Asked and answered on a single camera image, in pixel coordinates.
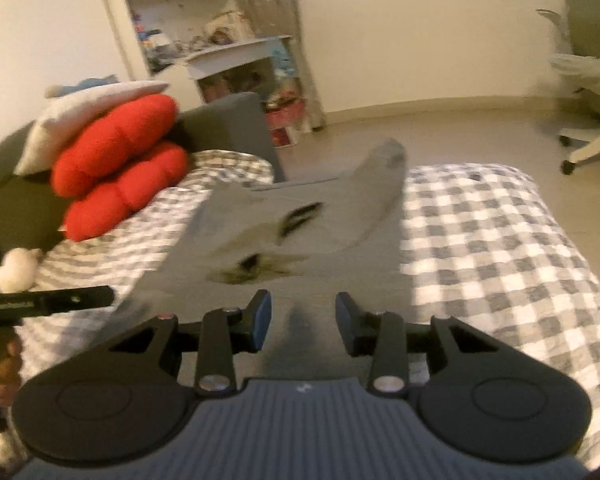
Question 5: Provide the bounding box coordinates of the blue plush toy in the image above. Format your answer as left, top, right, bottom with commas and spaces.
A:
45, 75, 118, 98

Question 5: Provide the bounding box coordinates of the pink storage basket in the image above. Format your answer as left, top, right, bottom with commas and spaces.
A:
265, 100, 306, 131

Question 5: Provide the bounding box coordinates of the grey checkered blanket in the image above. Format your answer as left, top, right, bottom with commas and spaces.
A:
0, 150, 600, 468

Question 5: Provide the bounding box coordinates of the colourful toy box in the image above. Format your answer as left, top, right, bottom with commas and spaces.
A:
270, 127, 303, 148

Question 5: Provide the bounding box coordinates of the red cushion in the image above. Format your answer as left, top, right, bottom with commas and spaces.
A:
50, 94, 189, 242

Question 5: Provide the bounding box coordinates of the grey t-shirt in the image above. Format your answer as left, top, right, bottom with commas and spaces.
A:
87, 137, 411, 391

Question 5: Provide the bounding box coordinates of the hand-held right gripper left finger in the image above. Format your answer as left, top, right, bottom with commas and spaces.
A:
87, 290, 272, 397

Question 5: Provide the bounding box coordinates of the white bookshelf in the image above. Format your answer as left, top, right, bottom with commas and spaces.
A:
112, 0, 306, 106

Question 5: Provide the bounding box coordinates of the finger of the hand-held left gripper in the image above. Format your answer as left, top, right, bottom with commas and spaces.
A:
32, 285, 116, 313

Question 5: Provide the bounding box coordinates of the light grey pillow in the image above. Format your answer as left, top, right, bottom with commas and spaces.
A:
14, 80, 171, 177

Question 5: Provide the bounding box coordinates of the person's left hand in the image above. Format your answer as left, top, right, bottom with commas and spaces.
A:
0, 337, 24, 409

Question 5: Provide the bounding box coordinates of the white plush toy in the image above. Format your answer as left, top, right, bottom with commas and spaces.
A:
0, 247, 43, 292

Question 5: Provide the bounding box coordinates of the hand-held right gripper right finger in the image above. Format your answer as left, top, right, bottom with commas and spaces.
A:
336, 291, 518, 396

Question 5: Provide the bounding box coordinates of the patterned curtain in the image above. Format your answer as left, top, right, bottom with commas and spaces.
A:
227, 0, 328, 133

